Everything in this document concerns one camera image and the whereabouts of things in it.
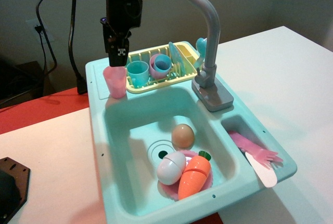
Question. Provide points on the pink plastic cup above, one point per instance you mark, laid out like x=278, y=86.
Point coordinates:
x=115, y=78

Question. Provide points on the white wall outlet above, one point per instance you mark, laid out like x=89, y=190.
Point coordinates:
x=42, y=36

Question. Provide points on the white toy egg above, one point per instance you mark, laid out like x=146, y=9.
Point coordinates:
x=171, y=168

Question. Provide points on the teal cup in rack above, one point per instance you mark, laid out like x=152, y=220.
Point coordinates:
x=138, y=72

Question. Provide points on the orange toy carrot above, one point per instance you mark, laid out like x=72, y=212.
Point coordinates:
x=194, y=175

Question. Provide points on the pink toy fork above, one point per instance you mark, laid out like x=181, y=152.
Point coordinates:
x=249, y=148

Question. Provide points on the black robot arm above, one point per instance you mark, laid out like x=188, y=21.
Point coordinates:
x=121, y=17

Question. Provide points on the white toy knife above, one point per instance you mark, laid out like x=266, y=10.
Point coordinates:
x=266, y=174

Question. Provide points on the blue faucet knob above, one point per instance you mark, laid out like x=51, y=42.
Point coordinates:
x=201, y=45

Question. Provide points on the teal toy sink unit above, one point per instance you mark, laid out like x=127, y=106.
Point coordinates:
x=132, y=134

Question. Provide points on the grey toy faucet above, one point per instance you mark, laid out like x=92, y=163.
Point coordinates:
x=207, y=87

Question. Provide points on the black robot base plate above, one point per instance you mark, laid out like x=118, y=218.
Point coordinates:
x=15, y=179

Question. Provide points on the yellow dish rack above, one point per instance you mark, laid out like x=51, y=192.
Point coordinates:
x=186, y=51

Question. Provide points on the blue cup inside pink cup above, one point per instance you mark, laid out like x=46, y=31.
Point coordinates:
x=162, y=63

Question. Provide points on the pink toy plate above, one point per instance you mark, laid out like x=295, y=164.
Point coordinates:
x=172, y=190

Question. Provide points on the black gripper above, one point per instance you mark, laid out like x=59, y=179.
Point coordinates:
x=121, y=17

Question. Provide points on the tan toy egg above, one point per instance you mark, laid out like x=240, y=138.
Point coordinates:
x=182, y=136

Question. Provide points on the teal plate in rack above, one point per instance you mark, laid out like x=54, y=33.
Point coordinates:
x=176, y=57

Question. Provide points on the pink cup in rack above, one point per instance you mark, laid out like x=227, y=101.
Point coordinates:
x=153, y=72

